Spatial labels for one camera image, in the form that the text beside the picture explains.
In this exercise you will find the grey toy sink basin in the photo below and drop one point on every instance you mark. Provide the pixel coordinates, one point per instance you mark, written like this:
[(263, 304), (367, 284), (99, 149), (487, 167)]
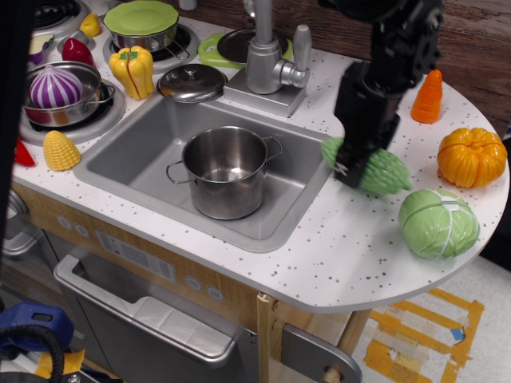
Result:
[(138, 160)]

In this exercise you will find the green bumpy toy squash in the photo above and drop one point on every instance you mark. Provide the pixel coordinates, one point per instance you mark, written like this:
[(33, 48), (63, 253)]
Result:
[(384, 173)]

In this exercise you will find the green toy cabbage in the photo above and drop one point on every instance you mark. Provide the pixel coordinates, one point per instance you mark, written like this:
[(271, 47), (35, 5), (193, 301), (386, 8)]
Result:
[(437, 224)]

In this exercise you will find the red toy chili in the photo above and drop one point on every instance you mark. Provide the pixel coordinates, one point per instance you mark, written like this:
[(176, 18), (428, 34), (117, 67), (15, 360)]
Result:
[(22, 155)]

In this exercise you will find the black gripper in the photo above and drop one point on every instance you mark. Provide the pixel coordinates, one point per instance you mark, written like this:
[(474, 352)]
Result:
[(369, 118)]

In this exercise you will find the purple striped toy onion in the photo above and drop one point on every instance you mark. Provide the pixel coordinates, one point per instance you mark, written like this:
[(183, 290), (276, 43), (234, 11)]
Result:
[(54, 88)]

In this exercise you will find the steel pot lid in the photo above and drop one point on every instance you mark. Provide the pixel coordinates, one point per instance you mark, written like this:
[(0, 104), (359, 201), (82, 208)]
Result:
[(192, 83)]

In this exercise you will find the top left stove burner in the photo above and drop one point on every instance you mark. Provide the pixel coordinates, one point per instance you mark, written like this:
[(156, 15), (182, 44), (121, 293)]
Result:
[(59, 17)]

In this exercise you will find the yellow toy bell pepper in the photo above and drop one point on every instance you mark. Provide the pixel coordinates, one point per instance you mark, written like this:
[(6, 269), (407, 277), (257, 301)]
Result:
[(133, 67)]

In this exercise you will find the grey cabinet door panel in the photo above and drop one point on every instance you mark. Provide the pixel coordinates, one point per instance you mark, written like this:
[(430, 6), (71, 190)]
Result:
[(312, 357)]

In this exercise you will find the orange toy carrot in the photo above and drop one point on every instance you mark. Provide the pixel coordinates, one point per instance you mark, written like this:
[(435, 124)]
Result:
[(427, 106)]

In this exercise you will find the steel pot in sink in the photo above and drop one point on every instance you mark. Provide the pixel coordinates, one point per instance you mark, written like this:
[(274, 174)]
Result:
[(227, 169)]

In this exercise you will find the blue clamp tool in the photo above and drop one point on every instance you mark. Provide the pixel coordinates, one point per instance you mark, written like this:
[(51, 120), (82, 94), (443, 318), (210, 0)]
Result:
[(51, 318)]

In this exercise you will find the steel pot on burner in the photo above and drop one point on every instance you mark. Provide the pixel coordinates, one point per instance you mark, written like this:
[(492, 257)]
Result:
[(95, 94)]

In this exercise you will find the small yellow toy vegetable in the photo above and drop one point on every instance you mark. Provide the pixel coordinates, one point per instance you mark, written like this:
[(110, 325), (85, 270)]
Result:
[(90, 26)]

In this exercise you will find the red toy pepper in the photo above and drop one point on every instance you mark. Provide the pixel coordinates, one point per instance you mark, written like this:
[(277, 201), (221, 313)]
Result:
[(75, 50)]

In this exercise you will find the purple toy eggplant half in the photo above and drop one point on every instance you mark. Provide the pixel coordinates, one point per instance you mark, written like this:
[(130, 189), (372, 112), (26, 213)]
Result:
[(38, 46)]

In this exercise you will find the orange toy pumpkin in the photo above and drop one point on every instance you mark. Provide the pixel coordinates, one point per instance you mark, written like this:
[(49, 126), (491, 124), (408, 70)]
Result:
[(471, 157)]

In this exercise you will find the green plate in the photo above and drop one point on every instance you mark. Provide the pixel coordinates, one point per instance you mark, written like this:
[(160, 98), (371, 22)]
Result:
[(141, 18)]

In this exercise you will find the steel pan under plate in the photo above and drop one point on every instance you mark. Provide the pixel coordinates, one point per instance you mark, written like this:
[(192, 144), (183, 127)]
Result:
[(153, 42)]

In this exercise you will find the grey toy oven door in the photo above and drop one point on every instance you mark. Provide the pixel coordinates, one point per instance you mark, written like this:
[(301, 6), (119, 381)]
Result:
[(149, 334)]

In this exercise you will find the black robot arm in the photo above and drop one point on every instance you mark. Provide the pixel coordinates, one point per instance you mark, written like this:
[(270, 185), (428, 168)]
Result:
[(404, 46)]

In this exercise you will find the yellow toy corn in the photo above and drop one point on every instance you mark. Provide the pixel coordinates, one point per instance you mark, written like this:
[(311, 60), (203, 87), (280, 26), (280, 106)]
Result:
[(60, 152)]

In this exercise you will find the silver toy faucet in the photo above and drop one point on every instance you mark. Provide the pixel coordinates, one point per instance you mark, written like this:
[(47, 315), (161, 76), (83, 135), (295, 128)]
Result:
[(269, 82)]

